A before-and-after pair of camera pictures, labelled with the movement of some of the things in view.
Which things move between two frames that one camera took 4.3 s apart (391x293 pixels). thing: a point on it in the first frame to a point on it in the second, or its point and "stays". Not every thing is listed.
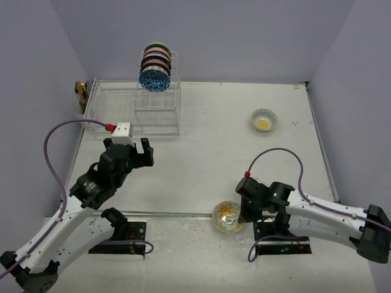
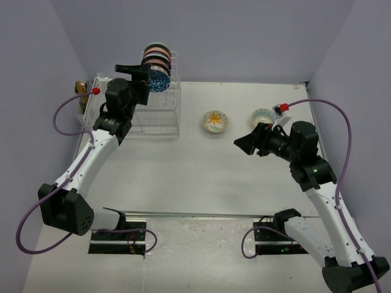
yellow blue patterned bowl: (264, 119) stays
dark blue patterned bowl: (154, 80) stays
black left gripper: (142, 159) to (139, 76)
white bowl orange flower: (225, 217) to (215, 121)
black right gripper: (247, 217) to (259, 139)
